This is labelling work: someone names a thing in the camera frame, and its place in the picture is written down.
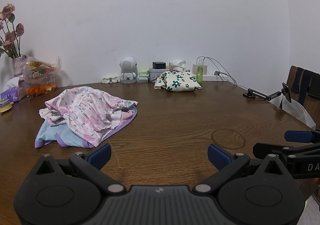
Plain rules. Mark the pink floral dress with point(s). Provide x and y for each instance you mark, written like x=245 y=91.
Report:
x=85 y=112

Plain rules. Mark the white plastic bag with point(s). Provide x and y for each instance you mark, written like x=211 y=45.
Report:
x=297 y=112

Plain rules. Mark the white power adapter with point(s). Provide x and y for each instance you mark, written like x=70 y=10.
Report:
x=205 y=69

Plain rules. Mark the green liquid bottle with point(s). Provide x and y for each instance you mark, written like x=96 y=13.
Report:
x=199 y=74

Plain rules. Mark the blue and purple garment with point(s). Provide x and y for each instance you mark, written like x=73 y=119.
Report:
x=50 y=135

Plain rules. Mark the purple tissue pack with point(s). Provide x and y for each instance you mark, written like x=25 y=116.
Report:
x=11 y=93

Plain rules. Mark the white robot speaker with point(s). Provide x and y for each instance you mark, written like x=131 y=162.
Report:
x=128 y=66

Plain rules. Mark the crumpled white tissue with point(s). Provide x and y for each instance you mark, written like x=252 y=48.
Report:
x=177 y=64

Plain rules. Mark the clear plastic snack bag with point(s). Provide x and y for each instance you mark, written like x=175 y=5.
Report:
x=40 y=69

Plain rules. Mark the white power strip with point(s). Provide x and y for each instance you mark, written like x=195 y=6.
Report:
x=215 y=78

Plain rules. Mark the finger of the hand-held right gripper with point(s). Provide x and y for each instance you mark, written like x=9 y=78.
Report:
x=267 y=150
x=300 y=136

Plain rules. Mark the clear container of oranges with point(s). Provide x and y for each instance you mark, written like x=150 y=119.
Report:
x=40 y=89

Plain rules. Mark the dried pink roses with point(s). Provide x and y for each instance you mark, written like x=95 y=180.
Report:
x=11 y=36

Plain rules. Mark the black charger block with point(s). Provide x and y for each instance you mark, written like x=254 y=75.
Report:
x=159 y=65

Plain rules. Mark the folded cream green-flower cloth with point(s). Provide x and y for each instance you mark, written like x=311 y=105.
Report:
x=180 y=82

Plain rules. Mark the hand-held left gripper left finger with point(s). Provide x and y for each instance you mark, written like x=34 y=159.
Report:
x=100 y=156

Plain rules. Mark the wooden chair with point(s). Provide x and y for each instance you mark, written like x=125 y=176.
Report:
x=291 y=77

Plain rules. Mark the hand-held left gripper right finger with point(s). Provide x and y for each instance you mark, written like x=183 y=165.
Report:
x=218 y=157

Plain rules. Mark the grey tin box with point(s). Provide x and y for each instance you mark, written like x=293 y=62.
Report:
x=156 y=74

